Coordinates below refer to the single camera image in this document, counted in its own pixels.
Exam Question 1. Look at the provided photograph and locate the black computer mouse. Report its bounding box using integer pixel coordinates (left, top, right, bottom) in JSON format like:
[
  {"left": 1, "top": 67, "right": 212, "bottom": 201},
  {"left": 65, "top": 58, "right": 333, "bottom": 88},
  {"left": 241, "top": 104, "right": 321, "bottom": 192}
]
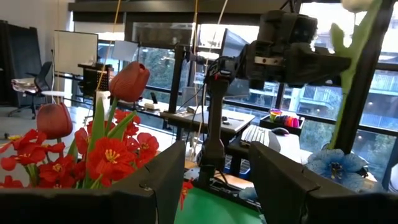
[{"left": 271, "top": 126, "right": 290, "bottom": 137}]

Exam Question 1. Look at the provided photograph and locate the black wire rack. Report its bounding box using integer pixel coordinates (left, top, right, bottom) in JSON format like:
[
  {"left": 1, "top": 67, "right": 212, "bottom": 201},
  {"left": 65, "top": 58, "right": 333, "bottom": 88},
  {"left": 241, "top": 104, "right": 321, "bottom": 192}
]
[{"left": 77, "top": 63, "right": 114, "bottom": 98}]

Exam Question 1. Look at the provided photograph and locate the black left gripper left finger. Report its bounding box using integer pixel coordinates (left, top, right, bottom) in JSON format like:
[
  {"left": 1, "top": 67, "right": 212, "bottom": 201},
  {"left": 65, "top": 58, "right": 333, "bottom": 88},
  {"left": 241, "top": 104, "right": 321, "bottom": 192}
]
[{"left": 0, "top": 139, "right": 187, "bottom": 224}]

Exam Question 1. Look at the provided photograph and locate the white tulip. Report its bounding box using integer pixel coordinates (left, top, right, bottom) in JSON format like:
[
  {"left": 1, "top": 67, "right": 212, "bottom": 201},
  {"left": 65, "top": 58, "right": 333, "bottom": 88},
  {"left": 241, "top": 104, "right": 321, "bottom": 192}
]
[{"left": 326, "top": 0, "right": 384, "bottom": 151}]

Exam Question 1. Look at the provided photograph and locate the white paper sheet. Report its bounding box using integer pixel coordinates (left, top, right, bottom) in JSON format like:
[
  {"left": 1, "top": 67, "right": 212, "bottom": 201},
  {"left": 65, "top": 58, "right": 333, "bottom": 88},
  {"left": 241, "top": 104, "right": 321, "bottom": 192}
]
[{"left": 111, "top": 40, "right": 139, "bottom": 62}]

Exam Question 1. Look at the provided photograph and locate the dark desk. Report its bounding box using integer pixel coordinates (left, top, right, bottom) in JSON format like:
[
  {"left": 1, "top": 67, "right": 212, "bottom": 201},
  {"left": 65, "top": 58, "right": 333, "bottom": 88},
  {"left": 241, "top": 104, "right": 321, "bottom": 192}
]
[{"left": 160, "top": 105, "right": 256, "bottom": 150}]

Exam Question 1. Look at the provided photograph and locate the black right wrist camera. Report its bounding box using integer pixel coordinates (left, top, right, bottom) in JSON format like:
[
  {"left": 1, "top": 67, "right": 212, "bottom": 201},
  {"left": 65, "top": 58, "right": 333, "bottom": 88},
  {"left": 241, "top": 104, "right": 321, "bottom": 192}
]
[{"left": 257, "top": 10, "right": 318, "bottom": 44}]

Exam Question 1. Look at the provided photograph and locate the computer monitor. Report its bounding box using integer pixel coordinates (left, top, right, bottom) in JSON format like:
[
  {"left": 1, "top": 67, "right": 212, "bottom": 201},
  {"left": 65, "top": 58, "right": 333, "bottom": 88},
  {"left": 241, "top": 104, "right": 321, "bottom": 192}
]
[{"left": 221, "top": 27, "right": 251, "bottom": 60}]

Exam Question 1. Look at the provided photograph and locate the blue flower bunch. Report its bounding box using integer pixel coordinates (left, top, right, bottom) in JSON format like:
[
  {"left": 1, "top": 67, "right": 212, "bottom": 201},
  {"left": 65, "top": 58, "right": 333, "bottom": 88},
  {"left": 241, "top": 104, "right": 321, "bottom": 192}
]
[{"left": 306, "top": 148, "right": 370, "bottom": 191}]

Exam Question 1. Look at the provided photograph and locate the whiteboard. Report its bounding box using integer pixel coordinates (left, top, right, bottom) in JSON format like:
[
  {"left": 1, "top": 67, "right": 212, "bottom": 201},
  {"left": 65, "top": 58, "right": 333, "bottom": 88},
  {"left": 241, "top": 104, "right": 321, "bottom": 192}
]
[{"left": 53, "top": 29, "right": 99, "bottom": 76}]

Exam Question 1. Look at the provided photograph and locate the white tower stand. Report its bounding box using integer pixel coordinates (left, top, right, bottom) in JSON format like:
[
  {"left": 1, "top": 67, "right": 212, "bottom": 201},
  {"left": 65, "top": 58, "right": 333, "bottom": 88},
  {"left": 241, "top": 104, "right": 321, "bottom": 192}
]
[{"left": 94, "top": 90, "right": 112, "bottom": 122}]

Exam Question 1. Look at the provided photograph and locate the black cabinet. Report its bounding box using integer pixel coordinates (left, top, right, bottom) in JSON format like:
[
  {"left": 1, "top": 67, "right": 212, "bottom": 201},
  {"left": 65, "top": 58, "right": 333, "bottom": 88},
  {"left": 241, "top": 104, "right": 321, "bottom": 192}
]
[{"left": 0, "top": 20, "right": 44, "bottom": 107}]

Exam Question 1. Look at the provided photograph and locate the fallen red flower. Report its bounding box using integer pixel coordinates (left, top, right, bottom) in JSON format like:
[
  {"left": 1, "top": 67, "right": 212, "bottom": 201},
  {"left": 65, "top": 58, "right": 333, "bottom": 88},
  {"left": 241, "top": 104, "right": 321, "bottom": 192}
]
[{"left": 179, "top": 179, "right": 196, "bottom": 212}]

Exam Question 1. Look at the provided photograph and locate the red tulip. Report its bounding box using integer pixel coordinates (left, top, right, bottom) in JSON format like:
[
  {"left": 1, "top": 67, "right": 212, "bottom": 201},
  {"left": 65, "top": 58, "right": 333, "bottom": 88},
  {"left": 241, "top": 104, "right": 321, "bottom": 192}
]
[
  {"left": 88, "top": 61, "right": 151, "bottom": 147},
  {"left": 36, "top": 102, "right": 74, "bottom": 156}
]

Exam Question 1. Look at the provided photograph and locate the white desk device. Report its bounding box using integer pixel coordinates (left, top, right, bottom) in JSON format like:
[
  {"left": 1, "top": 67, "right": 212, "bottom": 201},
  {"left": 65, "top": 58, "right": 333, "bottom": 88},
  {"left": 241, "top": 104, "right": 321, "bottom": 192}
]
[{"left": 144, "top": 101, "right": 162, "bottom": 111}]

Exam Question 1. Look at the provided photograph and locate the yellow hanging cord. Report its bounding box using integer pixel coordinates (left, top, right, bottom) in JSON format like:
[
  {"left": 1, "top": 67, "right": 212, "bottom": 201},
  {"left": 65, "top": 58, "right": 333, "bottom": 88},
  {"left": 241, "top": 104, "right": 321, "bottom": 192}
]
[
  {"left": 95, "top": 0, "right": 122, "bottom": 93},
  {"left": 192, "top": 0, "right": 200, "bottom": 78}
]

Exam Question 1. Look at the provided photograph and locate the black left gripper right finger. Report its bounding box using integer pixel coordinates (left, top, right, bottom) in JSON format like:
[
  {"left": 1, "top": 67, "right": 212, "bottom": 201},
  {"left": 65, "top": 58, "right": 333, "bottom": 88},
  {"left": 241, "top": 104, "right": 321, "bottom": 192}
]
[{"left": 248, "top": 141, "right": 398, "bottom": 224}]

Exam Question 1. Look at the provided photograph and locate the black office chair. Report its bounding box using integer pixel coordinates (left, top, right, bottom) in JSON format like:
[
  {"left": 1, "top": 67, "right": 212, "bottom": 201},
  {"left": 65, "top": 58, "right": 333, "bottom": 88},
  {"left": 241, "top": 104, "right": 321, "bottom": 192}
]
[{"left": 8, "top": 61, "right": 54, "bottom": 121}]

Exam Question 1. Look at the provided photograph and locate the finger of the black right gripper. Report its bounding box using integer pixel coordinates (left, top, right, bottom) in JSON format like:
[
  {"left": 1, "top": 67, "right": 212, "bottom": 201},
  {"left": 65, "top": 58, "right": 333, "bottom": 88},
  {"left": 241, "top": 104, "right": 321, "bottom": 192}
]
[
  {"left": 288, "top": 77, "right": 342, "bottom": 88},
  {"left": 293, "top": 42, "right": 353, "bottom": 79}
]

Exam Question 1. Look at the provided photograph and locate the tray of coloured rolls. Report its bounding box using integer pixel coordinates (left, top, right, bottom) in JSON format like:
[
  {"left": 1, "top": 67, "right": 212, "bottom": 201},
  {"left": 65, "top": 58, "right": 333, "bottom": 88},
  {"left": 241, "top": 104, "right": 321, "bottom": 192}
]
[{"left": 259, "top": 108, "right": 306, "bottom": 137}]

